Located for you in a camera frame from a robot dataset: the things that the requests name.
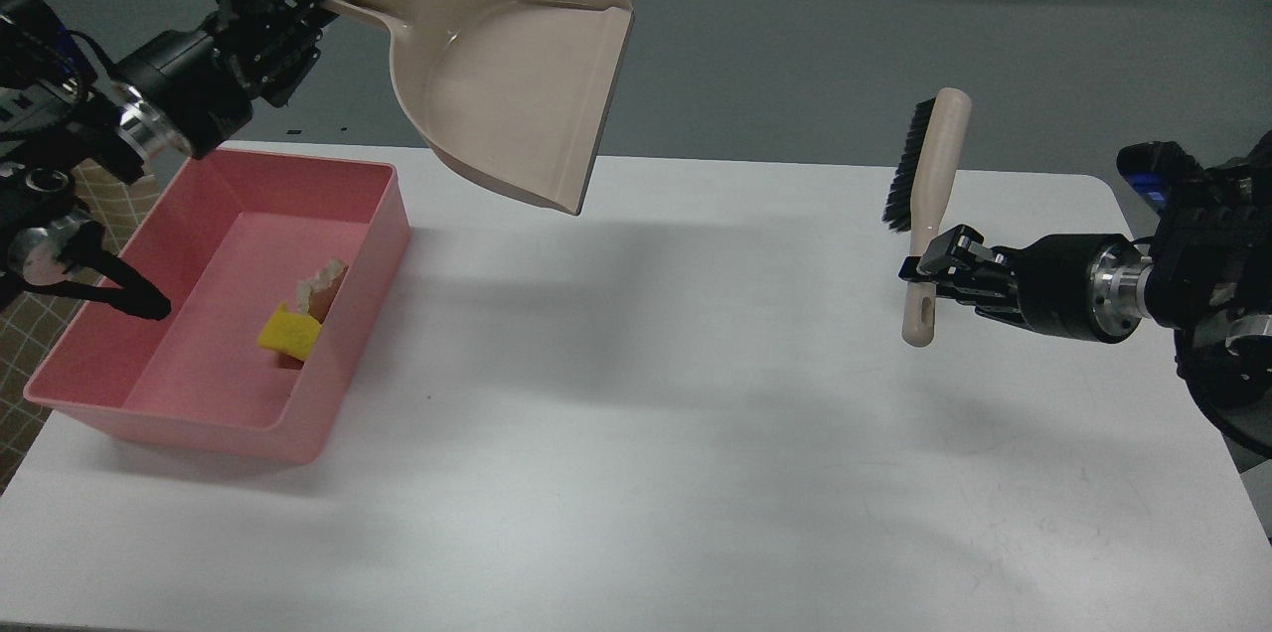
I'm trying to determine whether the beige hand brush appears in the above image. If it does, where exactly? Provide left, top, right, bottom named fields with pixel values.
left=881, top=86, right=973, bottom=348

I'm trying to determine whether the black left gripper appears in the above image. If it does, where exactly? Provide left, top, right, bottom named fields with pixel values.
left=109, top=0, right=335, bottom=161

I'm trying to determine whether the yellow green sponge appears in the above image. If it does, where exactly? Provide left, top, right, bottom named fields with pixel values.
left=257, top=301, right=323, bottom=362

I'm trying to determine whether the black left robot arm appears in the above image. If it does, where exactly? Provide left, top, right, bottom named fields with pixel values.
left=1, top=0, right=335, bottom=320

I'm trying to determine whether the pink plastic bin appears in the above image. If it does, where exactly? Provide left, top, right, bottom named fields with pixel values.
left=24, top=149, right=410, bottom=463

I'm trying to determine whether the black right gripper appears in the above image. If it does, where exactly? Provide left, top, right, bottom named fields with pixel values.
left=902, top=225, right=1152, bottom=345

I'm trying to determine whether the beige plastic dustpan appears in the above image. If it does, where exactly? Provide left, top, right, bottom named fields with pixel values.
left=322, top=0, right=633, bottom=216

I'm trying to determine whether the triangular bread slice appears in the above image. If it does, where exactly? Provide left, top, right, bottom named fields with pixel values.
left=295, top=257, right=347, bottom=323

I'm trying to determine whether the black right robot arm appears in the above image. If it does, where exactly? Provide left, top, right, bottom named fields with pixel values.
left=898, top=137, right=1271, bottom=457

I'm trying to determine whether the beige checkered cloth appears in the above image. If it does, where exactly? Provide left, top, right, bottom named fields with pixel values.
left=1, top=161, right=162, bottom=491

